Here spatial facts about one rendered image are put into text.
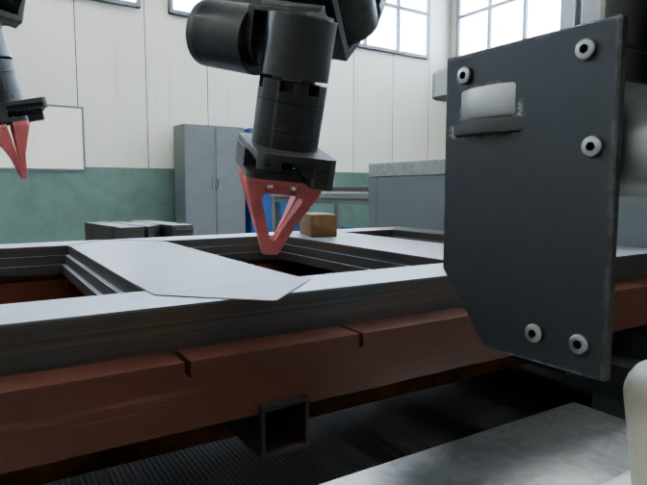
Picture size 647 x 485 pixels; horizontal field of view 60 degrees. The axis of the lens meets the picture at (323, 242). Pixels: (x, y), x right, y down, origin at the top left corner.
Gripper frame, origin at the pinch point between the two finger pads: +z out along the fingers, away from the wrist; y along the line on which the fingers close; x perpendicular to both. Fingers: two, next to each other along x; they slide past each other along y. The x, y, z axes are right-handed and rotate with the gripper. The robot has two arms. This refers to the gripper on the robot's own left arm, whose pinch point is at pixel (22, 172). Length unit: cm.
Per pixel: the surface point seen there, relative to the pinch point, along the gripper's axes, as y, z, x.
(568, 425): -47, 42, 46
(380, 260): -49, 26, 10
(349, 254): -49, 26, 1
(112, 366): 0.1, 16.1, 39.8
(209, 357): -7.4, 17.8, 41.6
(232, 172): -327, 73, -753
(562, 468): -38, 40, 53
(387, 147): -701, 103, -836
